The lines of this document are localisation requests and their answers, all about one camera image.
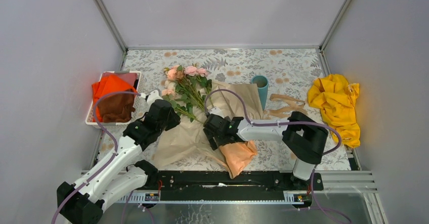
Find peach kraft wrapping paper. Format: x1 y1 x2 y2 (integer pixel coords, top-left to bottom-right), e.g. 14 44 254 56
152 82 263 178

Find brown paper ribbon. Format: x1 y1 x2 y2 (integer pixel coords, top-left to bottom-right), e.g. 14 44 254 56
264 94 308 119

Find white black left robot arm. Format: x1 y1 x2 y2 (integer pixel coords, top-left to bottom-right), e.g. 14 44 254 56
51 99 180 223

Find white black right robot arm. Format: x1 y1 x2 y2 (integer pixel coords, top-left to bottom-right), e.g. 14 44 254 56
203 111 328 190

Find teal cylindrical vase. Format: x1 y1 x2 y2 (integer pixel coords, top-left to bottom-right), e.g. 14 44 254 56
251 75 269 110

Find floral patterned table mat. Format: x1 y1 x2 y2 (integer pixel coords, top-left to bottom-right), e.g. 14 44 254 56
123 49 351 171

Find brown cloth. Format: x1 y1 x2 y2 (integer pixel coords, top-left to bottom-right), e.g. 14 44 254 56
96 94 135 123

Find white plastic basket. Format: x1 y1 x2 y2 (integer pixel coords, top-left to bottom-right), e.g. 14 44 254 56
85 71 143 130

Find pink cloth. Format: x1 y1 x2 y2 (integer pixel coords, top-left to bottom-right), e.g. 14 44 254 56
101 72 139 86

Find orange cloth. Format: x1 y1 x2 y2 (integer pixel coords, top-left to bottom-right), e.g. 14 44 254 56
92 75 136 118

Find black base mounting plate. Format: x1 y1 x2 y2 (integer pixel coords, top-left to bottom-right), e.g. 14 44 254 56
138 170 324 202

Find yellow crumpled cloth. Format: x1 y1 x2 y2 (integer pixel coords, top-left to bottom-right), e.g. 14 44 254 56
307 74 361 148

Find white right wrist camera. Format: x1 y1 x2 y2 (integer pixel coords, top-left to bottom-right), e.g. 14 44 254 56
208 107 225 118

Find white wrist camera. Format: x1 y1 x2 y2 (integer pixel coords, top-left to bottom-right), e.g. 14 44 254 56
140 89 162 106
208 107 225 118

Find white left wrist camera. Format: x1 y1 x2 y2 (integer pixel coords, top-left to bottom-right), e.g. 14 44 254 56
140 89 162 106

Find aluminium frame rail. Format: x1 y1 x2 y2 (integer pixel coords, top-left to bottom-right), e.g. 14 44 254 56
93 0 127 54

